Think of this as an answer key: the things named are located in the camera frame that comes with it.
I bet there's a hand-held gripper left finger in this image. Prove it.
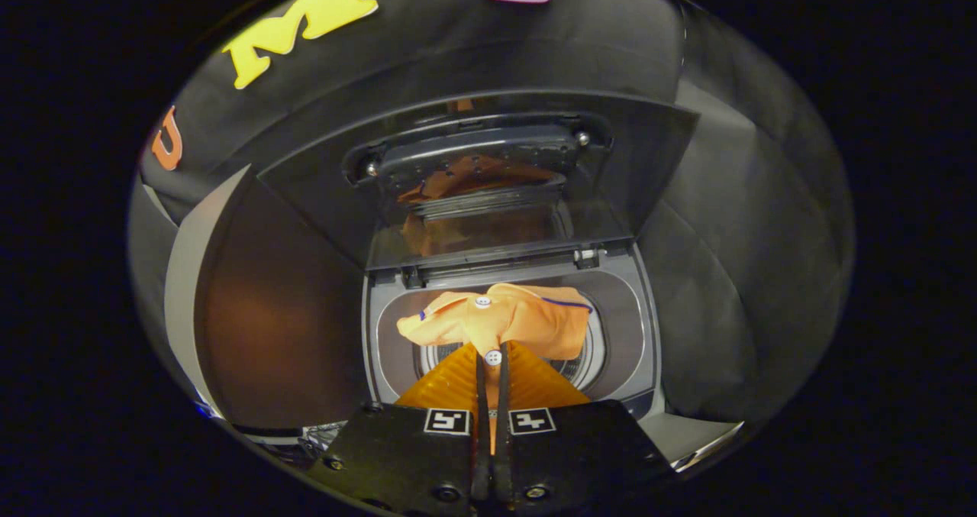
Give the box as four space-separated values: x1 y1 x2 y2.
305 341 489 514

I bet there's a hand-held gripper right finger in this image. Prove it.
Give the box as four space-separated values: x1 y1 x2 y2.
492 341 676 502

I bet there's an orange polo shirt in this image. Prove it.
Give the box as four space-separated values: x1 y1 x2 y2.
397 283 595 457

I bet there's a grey washing machine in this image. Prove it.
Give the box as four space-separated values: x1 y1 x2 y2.
363 242 665 426

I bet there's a glass washing machine lid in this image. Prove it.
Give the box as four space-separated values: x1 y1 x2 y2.
256 89 699 271

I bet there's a dark side panel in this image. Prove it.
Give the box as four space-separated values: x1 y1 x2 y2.
164 166 369 431

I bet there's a black backdrop cloth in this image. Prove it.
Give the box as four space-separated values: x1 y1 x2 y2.
130 0 856 426

